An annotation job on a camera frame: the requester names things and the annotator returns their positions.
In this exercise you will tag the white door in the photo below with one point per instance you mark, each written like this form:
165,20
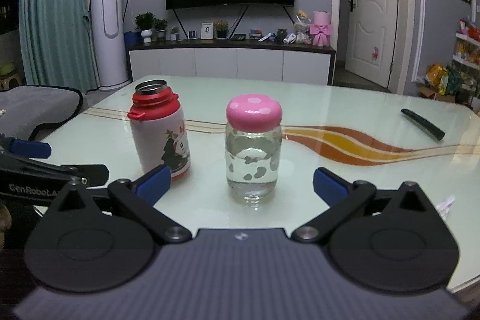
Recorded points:
369,20

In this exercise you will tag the green stool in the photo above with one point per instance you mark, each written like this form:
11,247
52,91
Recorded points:
9,74

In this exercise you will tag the person's left forearm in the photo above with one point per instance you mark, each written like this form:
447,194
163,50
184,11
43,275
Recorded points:
3,226

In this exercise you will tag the pink gift box with bow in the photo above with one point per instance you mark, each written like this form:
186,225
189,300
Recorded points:
321,28

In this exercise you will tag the green plant in white pot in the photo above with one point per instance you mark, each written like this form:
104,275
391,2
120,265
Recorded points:
145,24

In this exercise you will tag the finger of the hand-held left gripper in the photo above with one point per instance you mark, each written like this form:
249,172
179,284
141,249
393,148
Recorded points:
30,149
92,173

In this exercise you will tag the small stack of books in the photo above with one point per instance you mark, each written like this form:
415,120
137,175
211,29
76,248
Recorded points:
255,35

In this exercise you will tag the grey sofa cushion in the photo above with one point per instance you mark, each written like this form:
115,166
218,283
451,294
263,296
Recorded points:
33,106

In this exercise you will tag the dark owl figurine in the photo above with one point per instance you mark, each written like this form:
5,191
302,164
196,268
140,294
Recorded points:
282,35

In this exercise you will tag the teal curtain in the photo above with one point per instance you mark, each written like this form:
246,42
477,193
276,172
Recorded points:
56,5

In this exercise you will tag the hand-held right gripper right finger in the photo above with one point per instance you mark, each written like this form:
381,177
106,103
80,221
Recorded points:
330,187

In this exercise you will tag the white paper scrap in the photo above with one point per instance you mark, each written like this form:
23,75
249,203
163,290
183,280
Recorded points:
446,205

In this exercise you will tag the white photo frame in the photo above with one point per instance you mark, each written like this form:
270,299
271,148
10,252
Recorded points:
207,30

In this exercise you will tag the snack shelf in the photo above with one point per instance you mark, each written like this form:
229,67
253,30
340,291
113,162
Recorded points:
468,50

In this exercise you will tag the round cactus in pot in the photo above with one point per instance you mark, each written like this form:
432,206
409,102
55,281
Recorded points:
221,28

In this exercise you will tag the white tower air conditioner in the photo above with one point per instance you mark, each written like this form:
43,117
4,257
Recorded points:
108,5

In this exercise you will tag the pile of snack bags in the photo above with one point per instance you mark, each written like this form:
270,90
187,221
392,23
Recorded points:
440,80

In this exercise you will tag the white television cabinet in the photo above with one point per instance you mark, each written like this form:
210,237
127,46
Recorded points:
228,63

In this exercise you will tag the flower bouquet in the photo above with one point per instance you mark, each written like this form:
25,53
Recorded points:
303,27

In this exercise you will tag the tiny potted plant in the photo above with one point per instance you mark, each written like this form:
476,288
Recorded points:
174,33

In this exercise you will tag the black calculator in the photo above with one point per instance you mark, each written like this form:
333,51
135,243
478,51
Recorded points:
237,37

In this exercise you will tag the blue box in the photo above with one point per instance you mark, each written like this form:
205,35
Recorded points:
132,39

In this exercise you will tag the clear glass bottle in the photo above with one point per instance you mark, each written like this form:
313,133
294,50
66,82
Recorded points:
253,162

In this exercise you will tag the black remote control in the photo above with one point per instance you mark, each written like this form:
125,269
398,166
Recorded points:
423,125

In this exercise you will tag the small green potted plant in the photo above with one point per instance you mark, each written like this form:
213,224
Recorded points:
160,27

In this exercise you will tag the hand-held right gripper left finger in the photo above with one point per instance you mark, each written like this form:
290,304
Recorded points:
153,184

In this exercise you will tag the pink door sticker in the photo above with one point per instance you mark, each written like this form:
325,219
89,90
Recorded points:
375,54

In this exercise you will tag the red and white thermos bottle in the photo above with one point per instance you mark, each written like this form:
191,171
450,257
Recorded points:
157,132

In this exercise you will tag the small dark photo frame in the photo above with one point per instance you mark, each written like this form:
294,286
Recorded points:
192,34

